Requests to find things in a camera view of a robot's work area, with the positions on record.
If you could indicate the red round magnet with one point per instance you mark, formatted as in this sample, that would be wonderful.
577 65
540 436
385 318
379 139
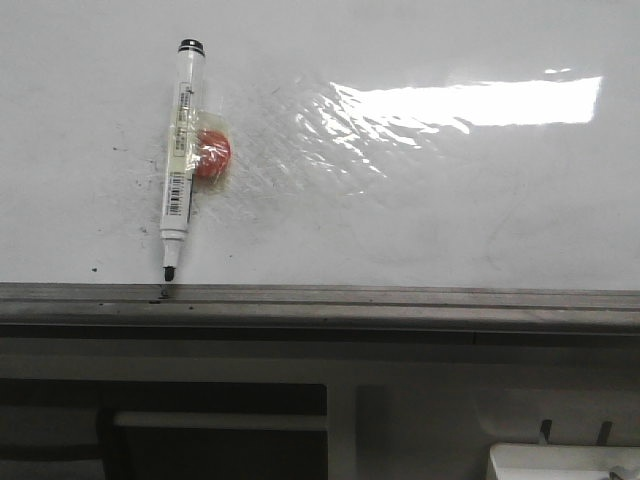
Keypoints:
213 154

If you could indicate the white black whiteboard marker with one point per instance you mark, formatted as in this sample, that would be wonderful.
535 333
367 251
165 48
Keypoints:
181 153

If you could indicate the white whiteboard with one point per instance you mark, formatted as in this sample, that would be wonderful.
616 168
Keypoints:
490 144

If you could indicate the white box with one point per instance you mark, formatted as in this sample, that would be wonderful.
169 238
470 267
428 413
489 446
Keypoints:
520 461

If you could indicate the grey aluminium marker tray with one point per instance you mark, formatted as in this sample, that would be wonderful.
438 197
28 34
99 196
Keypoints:
579 312

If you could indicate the white table frame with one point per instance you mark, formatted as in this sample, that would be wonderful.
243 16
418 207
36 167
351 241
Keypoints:
307 408

